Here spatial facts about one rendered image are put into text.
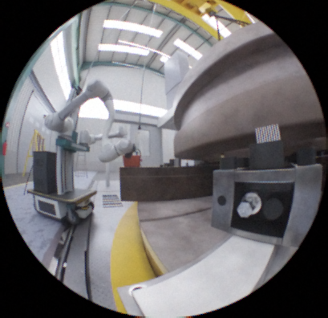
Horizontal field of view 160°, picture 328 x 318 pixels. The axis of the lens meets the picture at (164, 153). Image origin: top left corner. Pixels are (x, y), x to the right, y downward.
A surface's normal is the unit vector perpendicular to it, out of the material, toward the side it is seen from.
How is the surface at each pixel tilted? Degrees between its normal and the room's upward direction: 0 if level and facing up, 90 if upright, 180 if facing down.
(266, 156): 90
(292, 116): 90
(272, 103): 90
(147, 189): 90
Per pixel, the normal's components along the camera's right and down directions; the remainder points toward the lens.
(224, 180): -0.86, -0.04
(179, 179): 0.15, -0.11
